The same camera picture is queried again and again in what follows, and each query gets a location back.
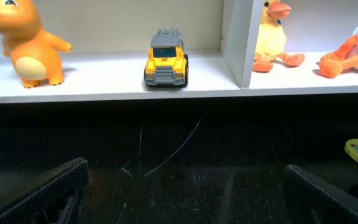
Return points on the orange dinosaur toy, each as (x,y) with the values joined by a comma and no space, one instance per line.
(26,46)

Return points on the white shelf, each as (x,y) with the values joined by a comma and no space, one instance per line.
(110,77)

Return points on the white plush duck yellow hat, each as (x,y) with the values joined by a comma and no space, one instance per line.
(340,62)

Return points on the grey and yellow toy truck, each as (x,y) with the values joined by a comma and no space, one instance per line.
(166,62)

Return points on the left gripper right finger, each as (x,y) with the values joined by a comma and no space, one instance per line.
(322,199)

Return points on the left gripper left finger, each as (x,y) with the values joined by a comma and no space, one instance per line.
(42,196)

